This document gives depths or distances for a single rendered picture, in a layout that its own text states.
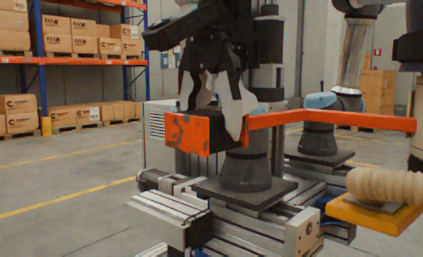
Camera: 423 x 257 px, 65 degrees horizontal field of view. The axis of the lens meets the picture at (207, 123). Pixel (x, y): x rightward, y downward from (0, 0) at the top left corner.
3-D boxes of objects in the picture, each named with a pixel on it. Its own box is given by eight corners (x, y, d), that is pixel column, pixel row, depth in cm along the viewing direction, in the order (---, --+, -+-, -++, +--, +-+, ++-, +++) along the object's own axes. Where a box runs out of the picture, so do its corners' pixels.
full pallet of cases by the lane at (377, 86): (377, 133, 721) (385, 50, 693) (330, 128, 787) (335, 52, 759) (392, 126, 811) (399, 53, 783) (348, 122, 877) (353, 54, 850)
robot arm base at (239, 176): (208, 184, 95) (208, 150, 94) (239, 172, 107) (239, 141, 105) (252, 197, 86) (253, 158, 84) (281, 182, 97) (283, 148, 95)
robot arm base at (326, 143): (290, 152, 132) (291, 127, 131) (307, 145, 143) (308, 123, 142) (328, 158, 122) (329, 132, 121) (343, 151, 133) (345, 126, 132)
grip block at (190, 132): (205, 157, 42) (204, 117, 41) (164, 146, 48) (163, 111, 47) (248, 147, 47) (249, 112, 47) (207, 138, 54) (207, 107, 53)
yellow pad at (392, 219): (397, 240, 42) (400, 202, 42) (323, 215, 50) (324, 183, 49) (458, 180, 65) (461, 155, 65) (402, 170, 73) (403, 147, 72)
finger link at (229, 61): (250, 95, 42) (231, 31, 43) (242, 96, 41) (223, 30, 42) (225, 106, 45) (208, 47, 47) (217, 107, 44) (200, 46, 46)
